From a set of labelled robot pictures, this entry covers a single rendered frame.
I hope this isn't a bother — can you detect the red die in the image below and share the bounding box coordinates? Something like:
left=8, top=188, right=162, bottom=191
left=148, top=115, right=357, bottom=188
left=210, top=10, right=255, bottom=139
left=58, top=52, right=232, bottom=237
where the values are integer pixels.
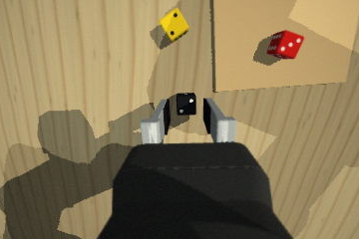
left=266, top=30, right=304, bottom=59

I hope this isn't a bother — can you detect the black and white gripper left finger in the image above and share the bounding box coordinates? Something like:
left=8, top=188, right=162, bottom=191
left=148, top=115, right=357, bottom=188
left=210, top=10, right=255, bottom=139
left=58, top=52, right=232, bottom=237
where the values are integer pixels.
left=140, top=100, right=171, bottom=144

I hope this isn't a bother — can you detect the tan flat mat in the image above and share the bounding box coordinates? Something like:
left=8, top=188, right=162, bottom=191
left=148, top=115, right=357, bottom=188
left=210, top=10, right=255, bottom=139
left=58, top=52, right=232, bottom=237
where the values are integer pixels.
left=213, top=0, right=359, bottom=92

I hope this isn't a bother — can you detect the black die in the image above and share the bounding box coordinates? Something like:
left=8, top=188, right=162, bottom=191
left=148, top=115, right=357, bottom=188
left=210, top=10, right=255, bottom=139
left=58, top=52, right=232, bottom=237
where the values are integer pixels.
left=177, top=93, right=196, bottom=116

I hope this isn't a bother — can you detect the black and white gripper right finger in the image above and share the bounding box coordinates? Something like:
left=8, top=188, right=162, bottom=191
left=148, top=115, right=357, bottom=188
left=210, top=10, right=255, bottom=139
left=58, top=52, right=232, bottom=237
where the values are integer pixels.
left=203, top=98, right=236, bottom=142

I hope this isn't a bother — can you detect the yellow die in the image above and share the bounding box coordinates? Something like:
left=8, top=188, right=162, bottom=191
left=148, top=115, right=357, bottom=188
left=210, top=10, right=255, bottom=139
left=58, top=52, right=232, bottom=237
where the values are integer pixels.
left=160, top=8, right=188, bottom=42

